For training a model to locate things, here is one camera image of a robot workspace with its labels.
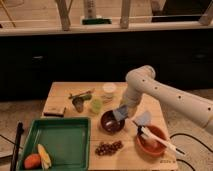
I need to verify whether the blue-grey cloth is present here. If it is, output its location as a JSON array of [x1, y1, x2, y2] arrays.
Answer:
[[133, 111, 151, 126]]

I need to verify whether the bunch of dark grapes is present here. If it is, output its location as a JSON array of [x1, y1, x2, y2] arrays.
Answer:
[[95, 141, 123, 156]]

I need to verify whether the blue sponge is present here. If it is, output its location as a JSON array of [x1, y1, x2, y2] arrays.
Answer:
[[113, 105, 128, 121]]

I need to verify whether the green white box on shelf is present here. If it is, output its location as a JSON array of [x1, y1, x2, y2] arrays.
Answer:
[[81, 17, 112, 25]]

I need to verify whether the orange fruit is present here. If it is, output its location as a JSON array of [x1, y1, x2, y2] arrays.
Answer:
[[24, 153, 41, 169]]

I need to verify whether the orange bowl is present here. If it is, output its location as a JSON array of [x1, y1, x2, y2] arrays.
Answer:
[[136, 125, 166, 158]]

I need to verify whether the green plastic tray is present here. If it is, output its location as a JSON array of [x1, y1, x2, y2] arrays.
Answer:
[[17, 117, 90, 171]]

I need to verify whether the green vegetable toy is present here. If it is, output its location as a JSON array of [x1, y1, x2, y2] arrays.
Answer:
[[69, 89, 94, 100]]

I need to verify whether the white spatula black brush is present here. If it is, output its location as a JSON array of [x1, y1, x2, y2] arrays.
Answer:
[[139, 126, 185, 156]]

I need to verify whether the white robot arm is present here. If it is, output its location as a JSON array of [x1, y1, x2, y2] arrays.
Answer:
[[122, 65, 213, 135]]

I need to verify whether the light green cup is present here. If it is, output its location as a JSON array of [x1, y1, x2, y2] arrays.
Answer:
[[90, 99, 103, 114]]

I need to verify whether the black pole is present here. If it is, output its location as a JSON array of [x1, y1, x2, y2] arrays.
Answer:
[[10, 122, 24, 171]]

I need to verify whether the brown wooden block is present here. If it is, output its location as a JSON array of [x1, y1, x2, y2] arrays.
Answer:
[[43, 106, 66, 117]]

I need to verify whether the white round container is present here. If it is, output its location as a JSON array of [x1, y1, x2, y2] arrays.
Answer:
[[102, 83, 117, 98]]

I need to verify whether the dark metal cup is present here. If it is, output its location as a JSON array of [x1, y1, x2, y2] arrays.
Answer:
[[72, 97, 84, 113]]

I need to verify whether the purple bowl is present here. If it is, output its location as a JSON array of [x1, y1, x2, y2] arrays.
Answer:
[[100, 110, 125, 134]]

